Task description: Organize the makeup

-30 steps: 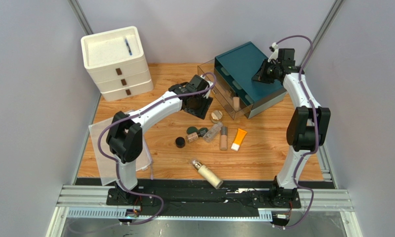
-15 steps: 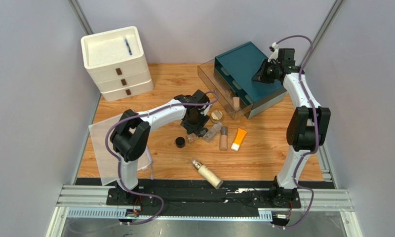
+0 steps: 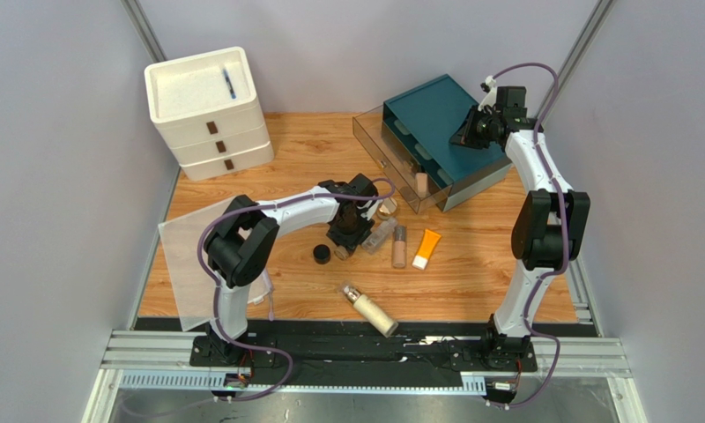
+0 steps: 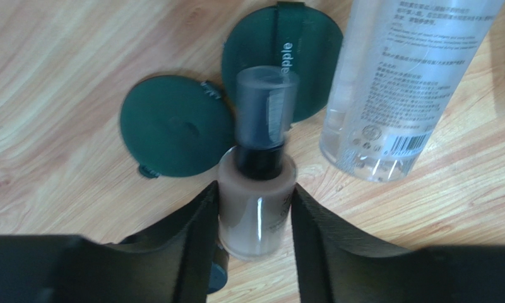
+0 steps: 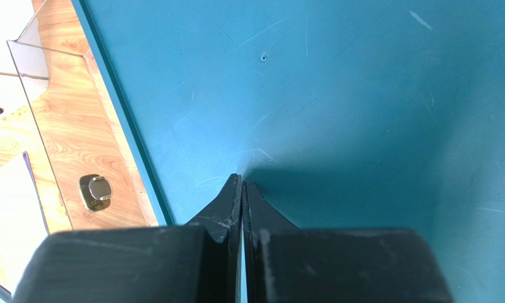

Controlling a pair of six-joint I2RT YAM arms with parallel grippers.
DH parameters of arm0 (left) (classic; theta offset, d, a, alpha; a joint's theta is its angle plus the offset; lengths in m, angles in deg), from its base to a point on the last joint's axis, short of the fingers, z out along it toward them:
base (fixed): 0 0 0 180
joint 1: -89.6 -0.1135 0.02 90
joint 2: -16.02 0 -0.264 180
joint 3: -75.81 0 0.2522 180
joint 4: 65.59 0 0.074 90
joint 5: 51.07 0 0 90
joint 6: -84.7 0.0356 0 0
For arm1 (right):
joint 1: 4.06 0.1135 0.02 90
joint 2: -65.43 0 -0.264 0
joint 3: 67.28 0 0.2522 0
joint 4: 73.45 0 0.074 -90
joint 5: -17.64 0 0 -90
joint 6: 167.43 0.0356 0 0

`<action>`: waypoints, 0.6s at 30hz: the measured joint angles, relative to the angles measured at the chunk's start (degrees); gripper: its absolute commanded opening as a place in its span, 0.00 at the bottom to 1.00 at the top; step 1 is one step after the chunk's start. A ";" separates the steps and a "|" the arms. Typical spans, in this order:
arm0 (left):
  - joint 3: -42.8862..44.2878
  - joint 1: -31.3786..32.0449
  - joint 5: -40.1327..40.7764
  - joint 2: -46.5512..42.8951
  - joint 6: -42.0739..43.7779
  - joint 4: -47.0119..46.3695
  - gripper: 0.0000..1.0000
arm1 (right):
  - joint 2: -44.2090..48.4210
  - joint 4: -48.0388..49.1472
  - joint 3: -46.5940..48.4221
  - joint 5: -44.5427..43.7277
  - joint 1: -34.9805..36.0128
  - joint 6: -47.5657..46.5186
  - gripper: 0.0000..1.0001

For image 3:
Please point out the gold lid cream jar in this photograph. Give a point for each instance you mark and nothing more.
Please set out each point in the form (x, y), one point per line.
(387, 209)

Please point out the white mesh pouch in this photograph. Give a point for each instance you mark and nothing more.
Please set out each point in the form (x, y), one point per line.
(182, 264)

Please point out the clear plastic bottle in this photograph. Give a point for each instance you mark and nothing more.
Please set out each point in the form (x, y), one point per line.
(380, 235)

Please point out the clear acrylic drawer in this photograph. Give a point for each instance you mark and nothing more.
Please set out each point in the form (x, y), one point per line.
(397, 153)

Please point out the orange cosmetic tube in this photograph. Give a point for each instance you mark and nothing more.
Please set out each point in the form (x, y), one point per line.
(426, 248)

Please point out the cream pump lotion bottle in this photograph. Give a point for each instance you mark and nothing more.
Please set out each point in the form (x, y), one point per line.
(369, 310)

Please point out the blue pen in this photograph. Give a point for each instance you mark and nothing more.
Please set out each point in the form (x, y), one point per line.
(229, 84)

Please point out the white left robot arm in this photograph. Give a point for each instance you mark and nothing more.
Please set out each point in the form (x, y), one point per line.
(316, 206)

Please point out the small black jar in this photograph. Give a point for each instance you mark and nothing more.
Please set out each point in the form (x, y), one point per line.
(321, 254)

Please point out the white three drawer cabinet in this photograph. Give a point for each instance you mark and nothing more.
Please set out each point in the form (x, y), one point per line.
(208, 133)

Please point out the teal drawer organizer box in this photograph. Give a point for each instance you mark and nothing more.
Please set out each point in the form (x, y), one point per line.
(423, 121)

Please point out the grey cap foundation bottle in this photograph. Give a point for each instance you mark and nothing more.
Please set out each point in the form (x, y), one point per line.
(399, 247)

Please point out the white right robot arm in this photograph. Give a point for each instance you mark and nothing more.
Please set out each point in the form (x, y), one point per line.
(548, 232)

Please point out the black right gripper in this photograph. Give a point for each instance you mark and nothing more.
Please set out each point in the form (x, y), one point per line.
(466, 131)

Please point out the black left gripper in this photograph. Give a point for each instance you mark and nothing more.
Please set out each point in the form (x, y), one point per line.
(352, 242)

